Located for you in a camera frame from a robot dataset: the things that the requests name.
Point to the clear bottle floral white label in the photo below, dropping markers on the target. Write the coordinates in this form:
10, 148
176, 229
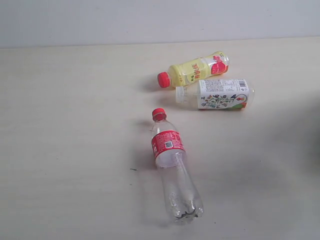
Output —
216, 94

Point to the clear cola bottle red label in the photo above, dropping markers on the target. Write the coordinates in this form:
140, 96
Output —
182, 200

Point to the yellow juice bottle red cap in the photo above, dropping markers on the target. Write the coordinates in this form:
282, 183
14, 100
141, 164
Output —
184, 74

